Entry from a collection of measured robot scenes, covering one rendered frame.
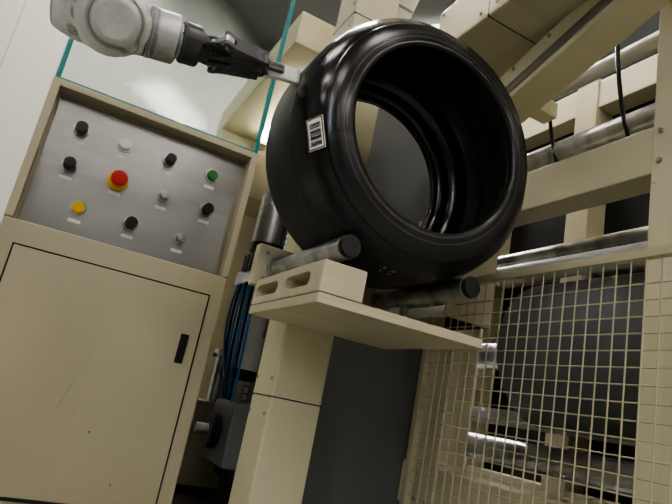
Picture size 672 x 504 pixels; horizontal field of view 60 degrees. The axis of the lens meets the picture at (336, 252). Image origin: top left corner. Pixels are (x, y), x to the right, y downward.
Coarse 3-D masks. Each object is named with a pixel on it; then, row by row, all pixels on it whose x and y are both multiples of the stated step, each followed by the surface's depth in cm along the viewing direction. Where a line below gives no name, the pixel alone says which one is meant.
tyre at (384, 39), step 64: (320, 64) 110; (384, 64) 140; (448, 64) 134; (448, 128) 149; (512, 128) 126; (320, 192) 107; (448, 192) 149; (512, 192) 123; (384, 256) 110; (448, 256) 113
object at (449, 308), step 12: (492, 264) 158; (468, 276) 154; (480, 288) 155; (492, 288) 157; (480, 300) 155; (408, 312) 165; (420, 312) 160; (432, 312) 155; (444, 312) 149; (456, 312) 150; (468, 312) 152; (480, 312) 154; (444, 324) 171; (456, 324) 166; (468, 324) 162; (480, 324) 153
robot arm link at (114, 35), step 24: (72, 0) 82; (96, 0) 79; (120, 0) 80; (144, 0) 85; (72, 24) 85; (96, 24) 80; (120, 24) 81; (144, 24) 83; (96, 48) 84; (120, 48) 84
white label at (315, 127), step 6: (312, 120) 106; (318, 120) 105; (312, 126) 106; (318, 126) 105; (312, 132) 106; (318, 132) 105; (324, 132) 104; (312, 138) 106; (318, 138) 105; (324, 138) 104; (312, 144) 106; (318, 144) 105; (324, 144) 104; (312, 150) 106
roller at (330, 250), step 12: (336, 240) 105; (348, 240) 104; (300, 252) 121; (312, 252) 114; (324, 252) 109; (336, 252) 105; (348, 252) 104; (276, 264) 131; (288, 264) 124; (300, 264) 119
